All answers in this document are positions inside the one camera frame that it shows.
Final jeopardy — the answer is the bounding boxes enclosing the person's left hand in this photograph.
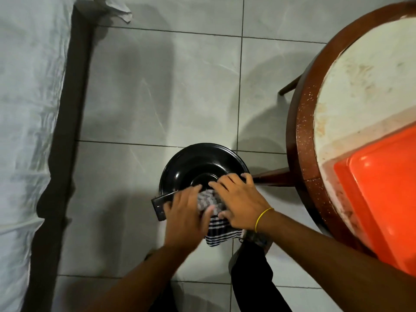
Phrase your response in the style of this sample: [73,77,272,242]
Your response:
[163,185,216,254]

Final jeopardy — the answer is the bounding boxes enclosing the person's right hand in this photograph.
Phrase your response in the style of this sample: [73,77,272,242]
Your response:
[208,173,274,232]

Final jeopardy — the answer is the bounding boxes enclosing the black white striped cloth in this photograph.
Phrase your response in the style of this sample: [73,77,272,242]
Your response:
[196,188,243,247]

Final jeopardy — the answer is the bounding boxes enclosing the black frying pan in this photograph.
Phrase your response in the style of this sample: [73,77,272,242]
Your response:
[151,142,251,222]

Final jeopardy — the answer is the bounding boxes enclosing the person's left forearm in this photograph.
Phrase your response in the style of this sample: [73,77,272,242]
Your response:
[83,244,197,312]

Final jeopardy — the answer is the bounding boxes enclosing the person's right forearm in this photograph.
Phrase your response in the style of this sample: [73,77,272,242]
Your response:
[256,209,416,312]

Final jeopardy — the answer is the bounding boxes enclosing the yellow wristband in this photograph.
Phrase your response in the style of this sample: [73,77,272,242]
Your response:
[254,207,275,234]

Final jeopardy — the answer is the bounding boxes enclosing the round wooden table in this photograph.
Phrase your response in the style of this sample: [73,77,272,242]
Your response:
[252,1,416,258]

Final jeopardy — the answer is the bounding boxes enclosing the black trousers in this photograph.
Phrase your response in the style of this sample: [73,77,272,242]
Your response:
[148,240,293,312]

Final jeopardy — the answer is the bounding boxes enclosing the orange plastic tray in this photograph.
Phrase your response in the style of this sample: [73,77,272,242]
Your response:
[333,123,416,277]

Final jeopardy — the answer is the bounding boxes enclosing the crumpled white cloth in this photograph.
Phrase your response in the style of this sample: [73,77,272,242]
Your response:
[76,0,133,24]

